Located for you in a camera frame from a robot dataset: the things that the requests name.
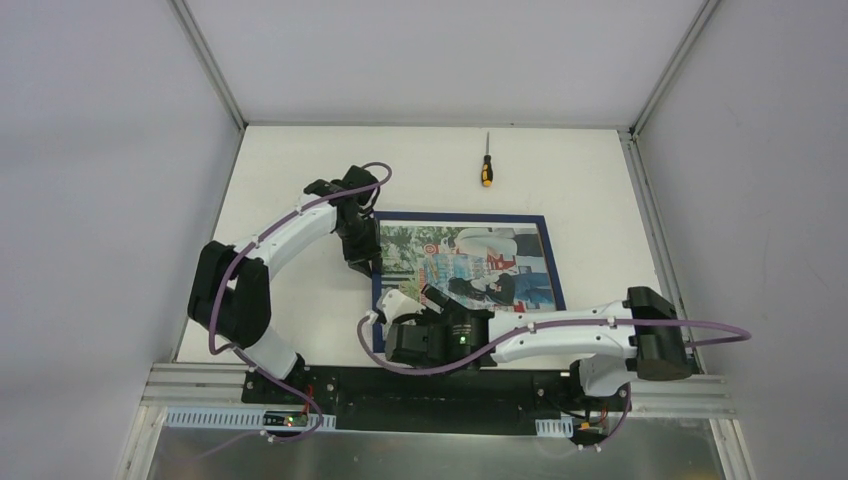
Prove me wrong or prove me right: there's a wooden picture frame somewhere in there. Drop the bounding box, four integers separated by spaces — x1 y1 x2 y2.
372 211 566 312

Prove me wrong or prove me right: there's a yellow black screwdriver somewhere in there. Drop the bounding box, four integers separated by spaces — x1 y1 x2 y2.
481 133 494 187

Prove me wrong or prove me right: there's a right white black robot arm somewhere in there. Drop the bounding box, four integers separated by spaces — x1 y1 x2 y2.
377 286 692 410

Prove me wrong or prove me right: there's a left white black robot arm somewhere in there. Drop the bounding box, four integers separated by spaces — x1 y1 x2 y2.
187 164 387 405

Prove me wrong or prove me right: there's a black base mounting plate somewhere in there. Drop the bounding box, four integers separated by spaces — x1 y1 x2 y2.
241 365 632 437

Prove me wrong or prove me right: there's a right orange connector board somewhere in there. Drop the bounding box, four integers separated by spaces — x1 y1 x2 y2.
573 422 607 442

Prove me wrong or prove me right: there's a left green circuit board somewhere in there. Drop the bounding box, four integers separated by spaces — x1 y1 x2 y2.
263 411 310 428

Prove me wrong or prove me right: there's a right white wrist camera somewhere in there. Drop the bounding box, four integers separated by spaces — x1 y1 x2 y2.
376 289 425 325

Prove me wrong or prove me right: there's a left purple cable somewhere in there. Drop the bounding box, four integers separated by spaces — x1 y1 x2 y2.
208 161 393 444

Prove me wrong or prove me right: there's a purple cable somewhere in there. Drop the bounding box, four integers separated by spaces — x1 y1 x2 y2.
356 312 753 452
208 161 393 444

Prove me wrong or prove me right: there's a right white slotted cable duct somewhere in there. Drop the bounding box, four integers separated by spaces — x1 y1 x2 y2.
535 416 574 439

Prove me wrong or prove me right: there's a white slotted cable duct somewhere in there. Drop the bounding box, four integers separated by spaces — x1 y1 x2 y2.
163 407 336 432
535 416 574 439

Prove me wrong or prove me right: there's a left white slotted cable duct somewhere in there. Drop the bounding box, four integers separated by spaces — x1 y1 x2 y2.
163 407 336 432

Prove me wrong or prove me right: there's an aluminium rail beam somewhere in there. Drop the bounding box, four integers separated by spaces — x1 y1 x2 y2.
142 363 738 419

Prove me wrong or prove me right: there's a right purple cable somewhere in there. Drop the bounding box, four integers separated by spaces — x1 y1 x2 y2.
356 312 753 452

